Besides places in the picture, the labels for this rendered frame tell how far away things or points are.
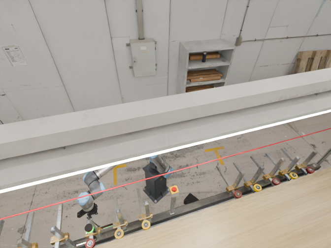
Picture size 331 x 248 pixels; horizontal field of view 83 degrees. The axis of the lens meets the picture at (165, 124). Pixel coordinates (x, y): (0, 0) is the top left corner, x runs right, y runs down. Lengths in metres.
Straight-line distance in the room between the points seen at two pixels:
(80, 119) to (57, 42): 3.18
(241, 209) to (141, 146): 1.74
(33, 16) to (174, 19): 2.11
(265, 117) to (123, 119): 0.48
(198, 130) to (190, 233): 1.48
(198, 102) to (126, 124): 0.21
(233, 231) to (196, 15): 3.19
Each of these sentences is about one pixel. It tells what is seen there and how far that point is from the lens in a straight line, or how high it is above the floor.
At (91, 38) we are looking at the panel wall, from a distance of 3.55.
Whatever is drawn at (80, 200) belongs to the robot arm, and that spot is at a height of 1.37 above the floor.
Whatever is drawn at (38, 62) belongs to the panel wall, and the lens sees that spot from 3.89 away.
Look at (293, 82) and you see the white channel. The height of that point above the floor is 2.46.
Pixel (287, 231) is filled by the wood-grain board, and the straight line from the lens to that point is 2.28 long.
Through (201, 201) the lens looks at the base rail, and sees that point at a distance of 2.32.
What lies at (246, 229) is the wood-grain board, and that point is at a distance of 2.11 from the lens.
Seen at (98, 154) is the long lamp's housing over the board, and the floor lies 2.36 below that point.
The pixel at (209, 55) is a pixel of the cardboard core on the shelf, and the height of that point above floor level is 1.33.
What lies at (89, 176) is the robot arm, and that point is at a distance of 1.75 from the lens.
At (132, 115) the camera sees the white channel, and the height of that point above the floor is 2.46.
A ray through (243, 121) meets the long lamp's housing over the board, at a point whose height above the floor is 2.37.
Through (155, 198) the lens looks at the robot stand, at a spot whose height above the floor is 0.05.
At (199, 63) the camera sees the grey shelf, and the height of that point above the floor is 1.26.
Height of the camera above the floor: 2.78
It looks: 43 degrees down
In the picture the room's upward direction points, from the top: 1 degrees clockwise
